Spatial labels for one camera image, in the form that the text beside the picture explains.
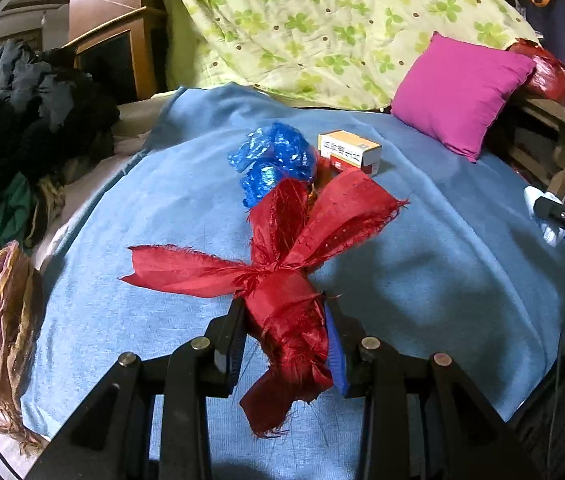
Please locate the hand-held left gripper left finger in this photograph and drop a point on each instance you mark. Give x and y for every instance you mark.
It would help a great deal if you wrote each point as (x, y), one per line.
(230, 340)

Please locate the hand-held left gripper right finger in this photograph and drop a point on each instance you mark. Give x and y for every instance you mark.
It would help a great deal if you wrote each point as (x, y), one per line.
(336, 355)

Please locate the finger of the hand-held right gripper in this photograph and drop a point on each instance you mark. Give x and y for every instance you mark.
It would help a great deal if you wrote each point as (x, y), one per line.
(554, 212)

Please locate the white tissue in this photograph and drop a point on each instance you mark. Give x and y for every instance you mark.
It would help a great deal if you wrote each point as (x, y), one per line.
(534, 200)

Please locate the red frayed ribbon cloth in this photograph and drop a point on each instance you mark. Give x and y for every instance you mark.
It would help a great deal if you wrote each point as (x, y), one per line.
(282, 300)

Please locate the blue plastic bag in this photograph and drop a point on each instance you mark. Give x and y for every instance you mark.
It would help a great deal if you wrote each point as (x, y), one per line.
(272, 160)

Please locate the orange white medicine box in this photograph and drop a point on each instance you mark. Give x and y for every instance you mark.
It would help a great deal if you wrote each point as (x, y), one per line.
(350, 152)

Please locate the blue blanket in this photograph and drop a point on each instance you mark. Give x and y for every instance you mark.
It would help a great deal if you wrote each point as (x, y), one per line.
(137, 310)

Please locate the dark red plastic bag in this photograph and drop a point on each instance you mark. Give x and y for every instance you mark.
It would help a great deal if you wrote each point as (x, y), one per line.
(544, 70)

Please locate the pink pillow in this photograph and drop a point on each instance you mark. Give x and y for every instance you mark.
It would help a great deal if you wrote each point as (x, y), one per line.
(457, 90)

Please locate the navy bag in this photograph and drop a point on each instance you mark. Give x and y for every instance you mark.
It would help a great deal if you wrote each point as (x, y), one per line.
(552, 20)

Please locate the person's dark clothing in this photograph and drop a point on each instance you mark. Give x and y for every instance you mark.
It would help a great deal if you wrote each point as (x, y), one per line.
(552, 425)

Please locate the brown crinkled scarf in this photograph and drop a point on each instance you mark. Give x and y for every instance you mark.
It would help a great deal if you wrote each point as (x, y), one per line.
(2, 320)

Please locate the pale bed sheet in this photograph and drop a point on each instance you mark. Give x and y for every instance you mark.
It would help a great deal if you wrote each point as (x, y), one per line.
(135, 120)

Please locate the black clothes pile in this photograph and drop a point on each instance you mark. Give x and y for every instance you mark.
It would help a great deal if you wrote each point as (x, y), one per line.
(37, 120)

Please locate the green floral quilt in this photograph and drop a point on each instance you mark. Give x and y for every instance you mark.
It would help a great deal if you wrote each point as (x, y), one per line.
(322, 25)

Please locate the wooden cabinet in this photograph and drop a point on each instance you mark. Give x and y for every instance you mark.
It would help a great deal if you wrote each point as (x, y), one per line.
(112, 60)

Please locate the grey jacket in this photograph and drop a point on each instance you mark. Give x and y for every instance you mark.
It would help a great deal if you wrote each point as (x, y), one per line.
(17, 72)

